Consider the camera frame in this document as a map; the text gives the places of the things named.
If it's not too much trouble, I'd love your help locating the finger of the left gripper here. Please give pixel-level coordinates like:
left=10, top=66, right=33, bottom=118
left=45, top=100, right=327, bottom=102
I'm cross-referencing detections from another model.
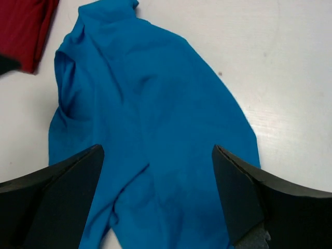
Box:
left=0, top=54, right=21, bottom=75

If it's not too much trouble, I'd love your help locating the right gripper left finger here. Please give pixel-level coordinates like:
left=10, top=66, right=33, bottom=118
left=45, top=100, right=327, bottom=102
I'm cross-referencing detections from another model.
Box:
left=1, top=145, right=104, bottom=249

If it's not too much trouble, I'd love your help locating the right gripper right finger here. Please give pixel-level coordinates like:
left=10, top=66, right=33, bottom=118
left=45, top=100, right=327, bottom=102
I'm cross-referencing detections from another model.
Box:
left=212, top=146, right=331, bottom=248

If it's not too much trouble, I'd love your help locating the blue t shirt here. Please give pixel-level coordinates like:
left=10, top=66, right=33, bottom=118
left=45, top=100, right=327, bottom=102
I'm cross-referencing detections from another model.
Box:
left=49, top=1, right=259, bottom=248

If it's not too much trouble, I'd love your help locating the folded red t shirt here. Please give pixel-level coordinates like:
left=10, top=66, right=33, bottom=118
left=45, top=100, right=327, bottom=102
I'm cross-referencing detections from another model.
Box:
left=1, top=0, right=59, bottom=74

